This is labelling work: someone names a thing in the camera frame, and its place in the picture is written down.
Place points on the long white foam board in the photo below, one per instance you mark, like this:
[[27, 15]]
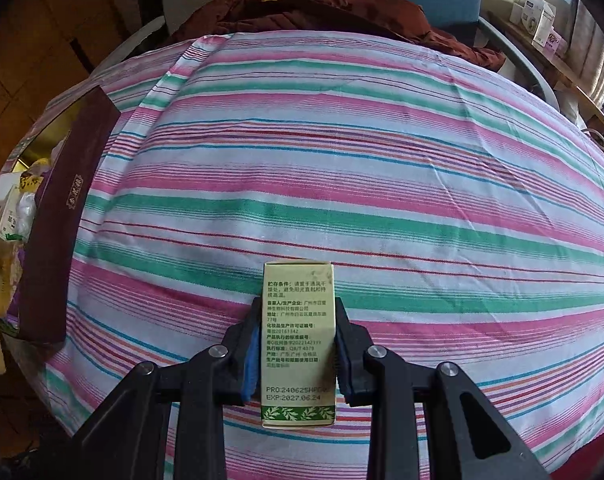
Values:
[[137, 40]]

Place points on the striped pink green cloth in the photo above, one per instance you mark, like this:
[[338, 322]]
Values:
[[357, 185]]

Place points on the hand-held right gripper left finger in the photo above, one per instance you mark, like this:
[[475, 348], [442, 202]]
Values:
[[252, 365]]

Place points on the maroon quilted cloth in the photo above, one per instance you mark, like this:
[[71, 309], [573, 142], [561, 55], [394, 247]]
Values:
[[332, 15]]

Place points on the small white box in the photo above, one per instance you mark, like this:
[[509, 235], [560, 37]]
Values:
[[522, 15]]

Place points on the wooden wardrobe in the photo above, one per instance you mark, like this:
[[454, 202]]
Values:
[[42, 60]]

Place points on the white blue carton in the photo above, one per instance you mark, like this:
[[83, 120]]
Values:
[[544, 20]]

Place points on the small purple box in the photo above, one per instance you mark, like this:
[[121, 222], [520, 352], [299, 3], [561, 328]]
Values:
[[555, 44]]

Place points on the gold tin box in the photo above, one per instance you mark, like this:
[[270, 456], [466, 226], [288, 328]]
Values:
[[67, 210]]

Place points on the beige box green leaf print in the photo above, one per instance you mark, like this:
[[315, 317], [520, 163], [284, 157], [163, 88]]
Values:
[[297, 310]]

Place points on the red cloth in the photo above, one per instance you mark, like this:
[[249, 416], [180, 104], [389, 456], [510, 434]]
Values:
[[591, 467]]

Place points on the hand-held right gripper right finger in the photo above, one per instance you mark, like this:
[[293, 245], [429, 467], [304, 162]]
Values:
[[344, 370]]

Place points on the wooden side table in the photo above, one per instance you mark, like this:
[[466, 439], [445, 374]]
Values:
[[566, 70]]

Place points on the beige patterned curtain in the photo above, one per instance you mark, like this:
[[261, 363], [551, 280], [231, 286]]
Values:
[[601, 60]]

